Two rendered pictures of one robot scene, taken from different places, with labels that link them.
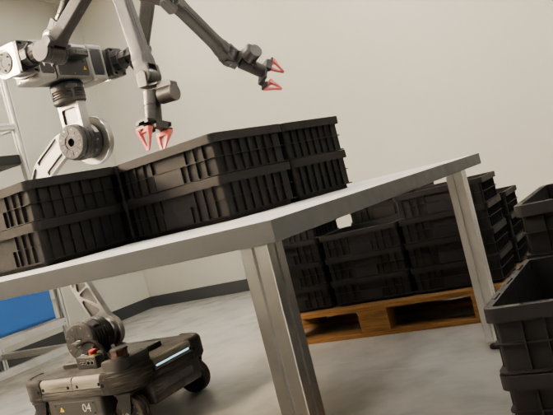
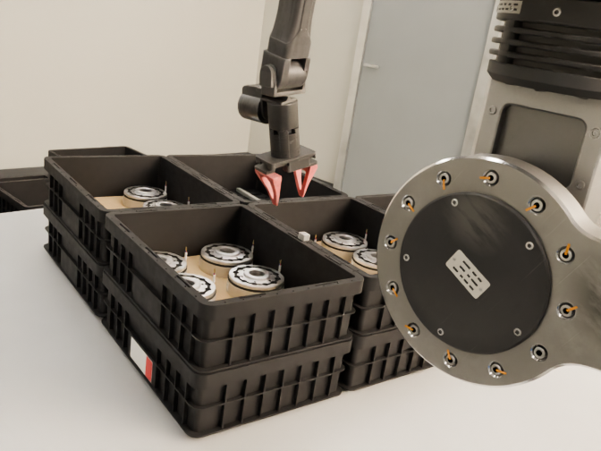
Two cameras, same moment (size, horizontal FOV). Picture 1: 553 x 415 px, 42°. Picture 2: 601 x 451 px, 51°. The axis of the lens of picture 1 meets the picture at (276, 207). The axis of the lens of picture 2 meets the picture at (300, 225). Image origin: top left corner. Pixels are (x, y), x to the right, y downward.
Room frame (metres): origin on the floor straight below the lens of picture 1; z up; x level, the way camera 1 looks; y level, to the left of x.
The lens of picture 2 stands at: (3.55, 0.62, 1.32)
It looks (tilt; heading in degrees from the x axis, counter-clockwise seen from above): 18 degrees down; 192
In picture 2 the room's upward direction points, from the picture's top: 9 degrees clockwise
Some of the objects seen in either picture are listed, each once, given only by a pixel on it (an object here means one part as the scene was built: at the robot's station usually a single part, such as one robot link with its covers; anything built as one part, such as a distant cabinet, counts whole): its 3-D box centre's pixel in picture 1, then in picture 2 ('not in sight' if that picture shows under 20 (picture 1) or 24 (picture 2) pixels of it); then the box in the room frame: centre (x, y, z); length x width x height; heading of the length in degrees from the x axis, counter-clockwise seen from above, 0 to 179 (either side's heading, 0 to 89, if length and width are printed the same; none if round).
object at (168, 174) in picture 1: (202, 165); (250, 199); (2.09, 0.18, 0.87); 0.40 x 0.30 x 0.11; 51
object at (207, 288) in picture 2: not in sight; (185, 286); (2.63, 0.25, 0.86); 0.10 x 0.10 x 0.01
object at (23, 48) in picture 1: (32, 53); not in sight; (2.67, 0.73, 1.45); 0.09 x 0.08 x 0.12; 151
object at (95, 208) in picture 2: (263, 138); (138, 183); (2.32, -0.01, 0.92); 0.40 x 0.30 x 0.02; 51
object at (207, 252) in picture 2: not in sight; (227, 253); (2.45, 0.25, 0.86); 0.10 x 0.10 x 0.01
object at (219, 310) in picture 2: not in sight; (227, 250); (2.57, 0.29, 0.92); 0.40 x 0.30 x 0.02; 51
